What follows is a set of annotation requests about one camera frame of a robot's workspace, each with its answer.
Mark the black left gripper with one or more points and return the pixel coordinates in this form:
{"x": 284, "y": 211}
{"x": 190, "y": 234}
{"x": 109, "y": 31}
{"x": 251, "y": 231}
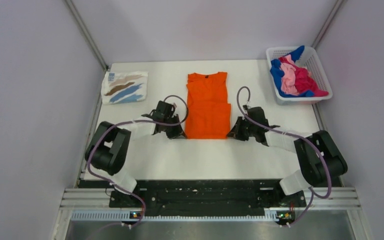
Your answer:
{"x": 177, "y": 133}

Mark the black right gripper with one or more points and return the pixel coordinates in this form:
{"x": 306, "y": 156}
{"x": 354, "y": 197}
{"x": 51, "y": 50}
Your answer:
{"x": 236, "y": 133}

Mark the orange t shirt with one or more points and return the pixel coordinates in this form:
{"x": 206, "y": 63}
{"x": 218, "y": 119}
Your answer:
{"x": 209, "y": 114}

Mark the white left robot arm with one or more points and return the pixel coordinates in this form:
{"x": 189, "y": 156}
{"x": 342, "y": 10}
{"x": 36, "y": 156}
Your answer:
{"x": 107, "y": 151}

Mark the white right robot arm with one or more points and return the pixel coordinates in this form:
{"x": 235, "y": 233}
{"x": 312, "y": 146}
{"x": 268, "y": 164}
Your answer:
{"x": 319, "y": 158}

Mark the light pink t shirt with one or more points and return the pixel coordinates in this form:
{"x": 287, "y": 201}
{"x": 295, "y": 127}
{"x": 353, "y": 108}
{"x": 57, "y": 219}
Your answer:
{"x": 289, "y": 78}

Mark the blue t shirt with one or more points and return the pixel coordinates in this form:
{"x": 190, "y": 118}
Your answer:
{"x": 273, "y": 55}

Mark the magenta t shirt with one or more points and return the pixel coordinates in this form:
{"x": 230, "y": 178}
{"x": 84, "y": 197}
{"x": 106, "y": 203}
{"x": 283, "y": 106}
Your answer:
{"x": 307, "y": 86}

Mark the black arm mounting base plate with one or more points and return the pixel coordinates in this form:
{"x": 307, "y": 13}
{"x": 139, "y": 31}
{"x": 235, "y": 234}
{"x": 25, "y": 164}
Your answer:
{"x": 200, "y": 198}

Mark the aluminium frame rail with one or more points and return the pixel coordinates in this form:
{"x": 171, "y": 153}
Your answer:
{"x": 93, "y": 204}

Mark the left corner aluminium post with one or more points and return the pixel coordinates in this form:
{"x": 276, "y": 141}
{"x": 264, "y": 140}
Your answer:
{"x": 84, "y": 31}

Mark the corner aluminium post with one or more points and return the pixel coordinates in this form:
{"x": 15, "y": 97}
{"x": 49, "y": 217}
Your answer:
{"x": 329, "y": 19}
{"x": 84, "y": 31}

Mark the right corner aluminium post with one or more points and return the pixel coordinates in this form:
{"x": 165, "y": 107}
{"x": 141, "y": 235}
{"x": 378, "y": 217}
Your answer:
{"x": 329, "y": 19}

